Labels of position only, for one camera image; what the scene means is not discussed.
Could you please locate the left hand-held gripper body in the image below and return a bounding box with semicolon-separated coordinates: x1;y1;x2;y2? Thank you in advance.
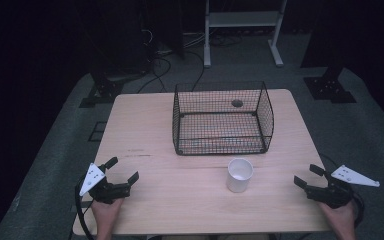
78;162;131;205

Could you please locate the white metal stand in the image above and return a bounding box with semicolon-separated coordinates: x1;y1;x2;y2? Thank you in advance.
203;0;288;69

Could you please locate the white cup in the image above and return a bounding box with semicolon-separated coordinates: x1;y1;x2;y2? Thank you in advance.
226;157;255;194

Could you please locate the black wire basket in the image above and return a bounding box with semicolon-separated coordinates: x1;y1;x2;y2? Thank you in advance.
172;80;275;156

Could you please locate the black stand base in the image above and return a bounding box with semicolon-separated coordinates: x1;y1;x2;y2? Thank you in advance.
303;66;358;104
78;63;148;109

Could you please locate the person's left hand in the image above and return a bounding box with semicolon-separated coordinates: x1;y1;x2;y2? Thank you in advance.
90;197;125;231

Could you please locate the person's right hand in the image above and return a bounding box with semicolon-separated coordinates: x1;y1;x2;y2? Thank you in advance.
317;199;357;234

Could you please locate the bundle of floor cables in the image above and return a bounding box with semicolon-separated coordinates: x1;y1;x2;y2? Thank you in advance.
136;28;244;94

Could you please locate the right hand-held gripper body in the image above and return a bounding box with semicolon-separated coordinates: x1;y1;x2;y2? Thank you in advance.
305;164;381;210

